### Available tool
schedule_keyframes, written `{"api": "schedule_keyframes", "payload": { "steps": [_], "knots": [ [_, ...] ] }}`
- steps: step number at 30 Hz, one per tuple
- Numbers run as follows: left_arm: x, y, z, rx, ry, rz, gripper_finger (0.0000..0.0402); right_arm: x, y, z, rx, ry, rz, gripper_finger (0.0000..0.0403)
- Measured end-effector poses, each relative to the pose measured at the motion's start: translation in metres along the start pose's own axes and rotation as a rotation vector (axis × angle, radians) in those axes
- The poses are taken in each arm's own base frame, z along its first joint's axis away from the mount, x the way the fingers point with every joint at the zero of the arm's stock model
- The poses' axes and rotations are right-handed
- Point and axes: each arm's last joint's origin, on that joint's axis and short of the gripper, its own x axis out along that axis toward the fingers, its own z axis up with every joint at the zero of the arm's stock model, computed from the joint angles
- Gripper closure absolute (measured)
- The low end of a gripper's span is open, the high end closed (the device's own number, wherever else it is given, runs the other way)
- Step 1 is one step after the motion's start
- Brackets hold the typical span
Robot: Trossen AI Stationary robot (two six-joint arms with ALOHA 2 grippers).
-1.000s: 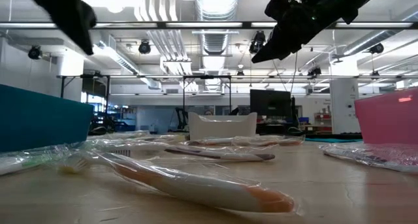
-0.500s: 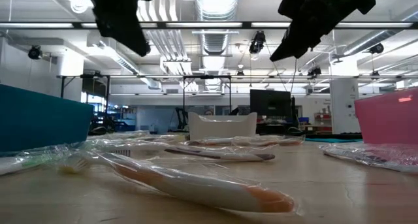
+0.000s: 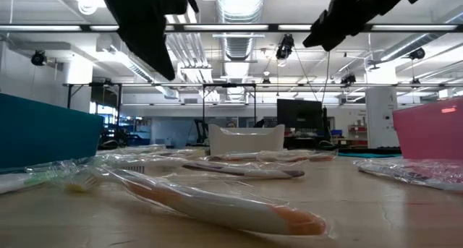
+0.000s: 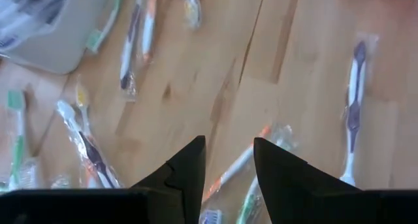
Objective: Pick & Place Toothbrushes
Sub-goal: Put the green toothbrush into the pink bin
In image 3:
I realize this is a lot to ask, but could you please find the red storage shelf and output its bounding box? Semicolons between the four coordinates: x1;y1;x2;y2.
347;123;369;147

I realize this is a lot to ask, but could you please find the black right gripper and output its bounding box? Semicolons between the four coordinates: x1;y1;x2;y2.
302;0;431;52

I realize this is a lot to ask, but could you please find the black frame bar with lights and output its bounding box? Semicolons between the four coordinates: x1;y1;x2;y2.
0;22;460;33

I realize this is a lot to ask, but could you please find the white square column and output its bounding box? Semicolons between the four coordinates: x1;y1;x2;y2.
365;87;398;150

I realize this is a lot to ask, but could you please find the teal plastic bin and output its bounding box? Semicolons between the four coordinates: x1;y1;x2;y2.
0;93;105;170

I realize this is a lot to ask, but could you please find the teal plastic lid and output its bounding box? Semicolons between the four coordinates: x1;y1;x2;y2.
338;152;402;159

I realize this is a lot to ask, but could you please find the pink plastic bin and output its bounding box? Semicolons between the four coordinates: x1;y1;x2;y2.
392;98;463;161

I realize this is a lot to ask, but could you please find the black workstation frame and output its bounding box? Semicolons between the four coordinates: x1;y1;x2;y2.
66;82;258;133

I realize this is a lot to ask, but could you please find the white plastic bin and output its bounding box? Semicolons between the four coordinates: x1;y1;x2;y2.
208;124;286;155

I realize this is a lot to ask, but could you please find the silver ventilation duct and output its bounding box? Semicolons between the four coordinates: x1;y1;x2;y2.
216;0;266;63
378;5;463;63

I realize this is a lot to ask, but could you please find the orange toothbrush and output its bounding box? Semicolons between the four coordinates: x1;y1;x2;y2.
200;150;271;163
158;148;207;162
256;149;339;163
64;164;330;239

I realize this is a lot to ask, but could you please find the black hanging camera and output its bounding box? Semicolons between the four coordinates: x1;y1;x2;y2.
30;49;47;67
340;73;357;87
275;33;296;61
408;47;427;61

